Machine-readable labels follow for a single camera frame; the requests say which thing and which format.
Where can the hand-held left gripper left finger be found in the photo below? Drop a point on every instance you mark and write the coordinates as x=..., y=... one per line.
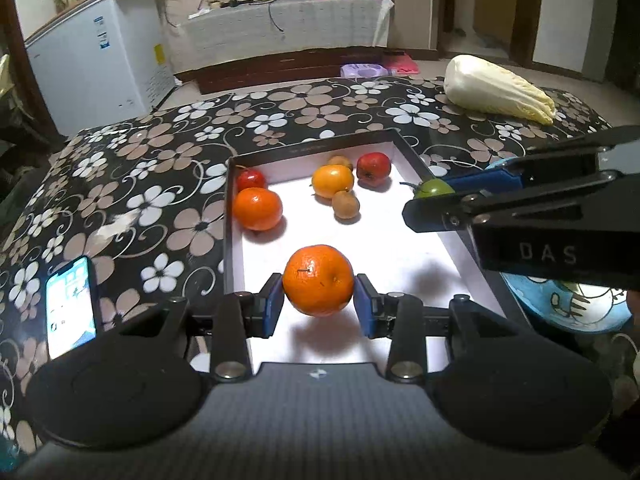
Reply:
x=274, y=305

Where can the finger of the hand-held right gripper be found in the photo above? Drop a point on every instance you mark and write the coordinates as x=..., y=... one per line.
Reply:
x=480, y=180
x=435, y=215

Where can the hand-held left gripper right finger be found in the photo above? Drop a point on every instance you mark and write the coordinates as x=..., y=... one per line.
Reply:
x=364, y=310

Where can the green fruit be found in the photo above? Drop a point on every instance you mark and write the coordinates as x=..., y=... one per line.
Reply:
x=435, y=188

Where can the black box with white inside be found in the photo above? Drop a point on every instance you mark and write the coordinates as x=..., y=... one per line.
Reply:
x=430, y=260

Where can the large orange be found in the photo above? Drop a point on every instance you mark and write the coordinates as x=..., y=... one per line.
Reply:
x=317, y=280

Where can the blue cartoon plate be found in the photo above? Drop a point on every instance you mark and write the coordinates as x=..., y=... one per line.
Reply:
x=565, y=310

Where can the small brown fruit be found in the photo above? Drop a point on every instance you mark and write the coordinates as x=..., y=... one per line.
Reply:
x=345, y=204
x=340, y=161

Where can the reddish orange tangerine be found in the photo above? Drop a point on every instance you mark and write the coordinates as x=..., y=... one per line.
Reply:
x=257, y=208

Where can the yellow orange citrus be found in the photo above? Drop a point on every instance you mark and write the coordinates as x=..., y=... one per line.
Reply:
x=332, y=180

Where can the napa cabbage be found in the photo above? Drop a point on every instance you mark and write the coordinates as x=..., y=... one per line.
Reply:
x=495, y=87

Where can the small red apple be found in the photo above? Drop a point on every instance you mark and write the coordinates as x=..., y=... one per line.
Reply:
x=251, y=179

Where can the pink plastic item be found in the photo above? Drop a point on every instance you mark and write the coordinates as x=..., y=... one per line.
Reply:
x=402, y=64

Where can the black floral tablecloth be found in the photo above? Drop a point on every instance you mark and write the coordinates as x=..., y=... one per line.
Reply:
x=150, y=160

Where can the smartphone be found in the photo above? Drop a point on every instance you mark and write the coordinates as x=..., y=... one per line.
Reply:
x=70, y=305

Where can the dark wooden cabinet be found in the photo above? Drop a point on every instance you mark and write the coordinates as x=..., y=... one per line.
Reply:
x=280, y=72

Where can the white cloth cover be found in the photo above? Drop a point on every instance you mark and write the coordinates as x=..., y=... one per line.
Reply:
x=280, y=35

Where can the white chest freezer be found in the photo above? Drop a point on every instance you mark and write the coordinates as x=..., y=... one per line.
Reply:
x=90, y=70

